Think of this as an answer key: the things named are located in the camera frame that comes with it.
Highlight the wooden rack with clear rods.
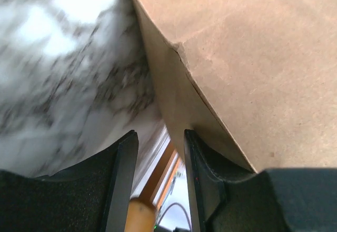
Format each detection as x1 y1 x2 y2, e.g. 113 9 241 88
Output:
126 139 185 232

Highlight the brown paper bag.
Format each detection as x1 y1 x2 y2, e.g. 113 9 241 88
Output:
133 0 336 171

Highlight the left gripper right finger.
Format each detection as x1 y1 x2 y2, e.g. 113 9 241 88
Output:
184 130 336 231

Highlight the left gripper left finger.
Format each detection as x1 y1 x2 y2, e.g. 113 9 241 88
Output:
1 131 138 231

